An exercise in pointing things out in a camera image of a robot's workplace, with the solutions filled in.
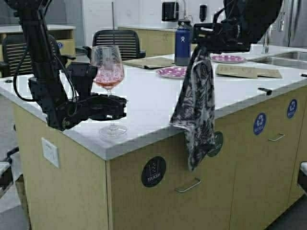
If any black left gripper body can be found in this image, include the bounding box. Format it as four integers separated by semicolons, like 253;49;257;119
28;62;98;131

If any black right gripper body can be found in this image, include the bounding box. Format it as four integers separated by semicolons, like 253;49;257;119
193;20;251;54

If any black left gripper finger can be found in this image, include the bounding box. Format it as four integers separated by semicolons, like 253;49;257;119
79;93;127;108
81;108;127;121

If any wine glass with red liquid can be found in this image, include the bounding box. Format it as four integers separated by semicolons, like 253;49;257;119
91;46;127;138

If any grey floral patterned cloth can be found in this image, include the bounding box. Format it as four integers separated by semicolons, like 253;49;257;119
170;46;215;172

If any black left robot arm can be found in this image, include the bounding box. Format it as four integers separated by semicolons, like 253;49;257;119
6;0;127;131

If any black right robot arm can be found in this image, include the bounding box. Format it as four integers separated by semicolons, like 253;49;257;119
191;0;283;54

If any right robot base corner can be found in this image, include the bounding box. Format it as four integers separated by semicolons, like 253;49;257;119
297;161;307;193

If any pink polka dot plate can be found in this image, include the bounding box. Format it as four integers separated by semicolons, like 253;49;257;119
211;55;246;64
156;66;187;79

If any brown cardboard sheet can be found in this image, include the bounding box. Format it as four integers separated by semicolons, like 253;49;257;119
123;57;175;69
215;64;283;79

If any island chrome faucet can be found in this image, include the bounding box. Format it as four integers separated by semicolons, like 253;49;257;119
262;10;285;54

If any navy blue water bottle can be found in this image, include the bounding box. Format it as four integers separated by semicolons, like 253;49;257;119
175;20;191;66

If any chrome kitchen faucet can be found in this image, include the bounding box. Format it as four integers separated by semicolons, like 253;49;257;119
178;0;193;23

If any black paper towel dispenser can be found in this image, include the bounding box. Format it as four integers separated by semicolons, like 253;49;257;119
161;1;179;22

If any stainless steel refrigerator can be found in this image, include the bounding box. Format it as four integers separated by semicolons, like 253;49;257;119
258;0;307;48

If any left black mesh chair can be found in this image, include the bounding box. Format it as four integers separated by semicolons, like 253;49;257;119
82;29;146;60

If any island stainless steel sink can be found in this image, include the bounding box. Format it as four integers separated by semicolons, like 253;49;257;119
251;51;307;70

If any black clip near edge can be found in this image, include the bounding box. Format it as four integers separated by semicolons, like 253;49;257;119
258;88;272;95

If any far blue recycle sticker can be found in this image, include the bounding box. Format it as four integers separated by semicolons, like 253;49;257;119
287;99;297;119

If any wooden kitchen island cabinet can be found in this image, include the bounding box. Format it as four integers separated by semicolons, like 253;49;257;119
12;87;307;230

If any black wall soap dispenser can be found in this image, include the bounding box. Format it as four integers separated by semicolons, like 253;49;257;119
199;4;208;22

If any white wall outlet plate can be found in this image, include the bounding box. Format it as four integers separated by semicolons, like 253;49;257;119
41;138;60;168

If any recycle drawer metal handle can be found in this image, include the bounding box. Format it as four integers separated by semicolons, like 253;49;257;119
268;133;285;142

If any trash drawer metal handle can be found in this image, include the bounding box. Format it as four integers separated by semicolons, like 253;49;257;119
175;177;202;194

